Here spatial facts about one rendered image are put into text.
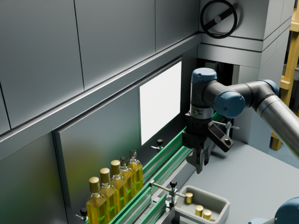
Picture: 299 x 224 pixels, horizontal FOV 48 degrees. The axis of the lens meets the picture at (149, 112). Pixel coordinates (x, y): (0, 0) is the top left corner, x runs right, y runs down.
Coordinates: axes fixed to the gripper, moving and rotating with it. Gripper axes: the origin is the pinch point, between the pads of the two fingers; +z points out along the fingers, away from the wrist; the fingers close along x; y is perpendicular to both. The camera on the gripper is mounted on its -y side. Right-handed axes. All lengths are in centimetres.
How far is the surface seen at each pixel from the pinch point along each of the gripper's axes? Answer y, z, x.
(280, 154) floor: 4, 118, -205
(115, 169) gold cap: 28.9, 3.7, 13.3
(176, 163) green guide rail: 26.1, 26.9, -29.8
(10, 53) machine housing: 45, -44, 35
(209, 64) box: 42, 1, -102
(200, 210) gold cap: 6.6, 36.6, -16.2
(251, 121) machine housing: 8, 27, -90
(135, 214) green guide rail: 24.0, 26.9, 8.8
